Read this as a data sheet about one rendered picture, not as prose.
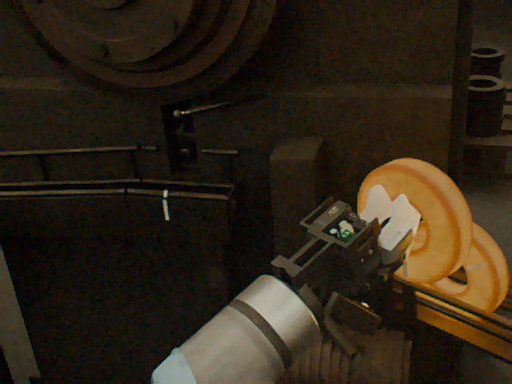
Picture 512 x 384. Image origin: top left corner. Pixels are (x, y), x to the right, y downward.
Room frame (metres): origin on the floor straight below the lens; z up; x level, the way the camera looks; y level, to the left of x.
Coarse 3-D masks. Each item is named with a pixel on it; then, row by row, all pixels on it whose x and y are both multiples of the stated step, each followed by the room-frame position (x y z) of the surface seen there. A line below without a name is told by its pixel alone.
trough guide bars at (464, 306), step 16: (464, 272) 0.75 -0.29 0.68; (400, 288) 0.76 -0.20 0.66; (416, 288) 0.73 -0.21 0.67; (416, 304) 0.74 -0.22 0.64; (432, 304) 0.71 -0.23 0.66; (448, 304) 0.69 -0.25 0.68; (464, 304) 0.68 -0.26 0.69; (464, 320) 0.67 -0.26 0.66; (496, 320) 0.63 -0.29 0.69; (496, 336) 0.63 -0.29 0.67
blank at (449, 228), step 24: (384, 168) 0.69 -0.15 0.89; (408, 168) 0.66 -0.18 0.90; (432, 168) 0.66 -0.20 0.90; (360, 192) 0.72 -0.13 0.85; (408, 192) 0.66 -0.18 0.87; (432, 192) 0.63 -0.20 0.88; (456, 192) 0.64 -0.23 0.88; (432, 216) 0.63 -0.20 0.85; (456, 216) 0.61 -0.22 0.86; (432, 240) 0.63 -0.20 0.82; (456, 240) 0.60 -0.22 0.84; (408, 264) 0.65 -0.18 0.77; (432, 264) 0.63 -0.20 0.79; (456, 264) 0.61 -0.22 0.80
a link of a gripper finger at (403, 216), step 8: (400, 200) 0.63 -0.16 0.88; (392, 208) 0.62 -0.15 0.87; (400, 208) 0.63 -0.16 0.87; (408, 208) 0.64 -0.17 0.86; (392, 216) 0.62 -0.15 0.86; (400, 216) 0.63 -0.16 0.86; (408, 216) 0.64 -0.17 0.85; (416, 216) 0.64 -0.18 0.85; (392, 224) 0.62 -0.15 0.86; (400, 224) 0.63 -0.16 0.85; (408, 224) 0.63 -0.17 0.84; (416, 224) 0.64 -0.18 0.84; (384, 232) 0.61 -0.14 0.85; (392, 232) 0.62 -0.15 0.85; (400, 232) 0.62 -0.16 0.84; (384, 240) 0.61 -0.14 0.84; (392, 240) 0.61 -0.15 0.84; (392, 248) 0.60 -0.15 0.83
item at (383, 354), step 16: (320, 336) 0.81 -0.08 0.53; (352, 336) 0.81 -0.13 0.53; (368, 336) 0.81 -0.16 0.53; (384, 336) 0.80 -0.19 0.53; (400, 336) 0.80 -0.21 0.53; (320, 352) 0.79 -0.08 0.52; (336, 352) 0.79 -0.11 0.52; (368, 352) 0.77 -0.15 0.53; (384, 352) 0.77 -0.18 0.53; (400, 352) 0.77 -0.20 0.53; (288, 368) 0.78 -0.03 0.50; (304, 368) 0.78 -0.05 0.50; (320, 368) 0.78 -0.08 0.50; (336, 368) 0.77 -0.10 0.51; (352, 368) 0.76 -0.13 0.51; (368, 368) 0.76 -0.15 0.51; (384, 368) 0.75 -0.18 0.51; (400, 368) 0.75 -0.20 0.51
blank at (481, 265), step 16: (480, 240) 0.70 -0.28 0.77; (480, 256) 0.69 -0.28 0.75; (496, 256) 0.69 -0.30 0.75; (480, 272) 0.68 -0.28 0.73; (496, 272) 0.67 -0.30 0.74; (432, 288) 0.74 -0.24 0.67; (448, 288) 0.73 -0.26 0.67; (464, 288) 0.71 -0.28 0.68; (480, 288) 0.68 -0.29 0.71; (496, 288) 0.67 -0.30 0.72; (480, 304) 0.68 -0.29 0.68; (496, 304) 0.67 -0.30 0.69
